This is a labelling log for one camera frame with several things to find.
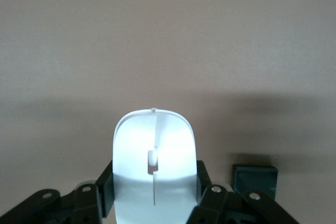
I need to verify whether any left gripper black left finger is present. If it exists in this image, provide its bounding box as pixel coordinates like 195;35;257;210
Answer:
0;159;116;224

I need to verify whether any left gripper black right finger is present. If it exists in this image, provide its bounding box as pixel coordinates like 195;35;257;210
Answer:
187;159;300;224

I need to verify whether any white computer mouse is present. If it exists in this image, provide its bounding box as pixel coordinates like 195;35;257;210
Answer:
112;107;198;224

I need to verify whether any brown table cover mat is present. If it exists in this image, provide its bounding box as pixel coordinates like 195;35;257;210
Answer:
0;0;336;224

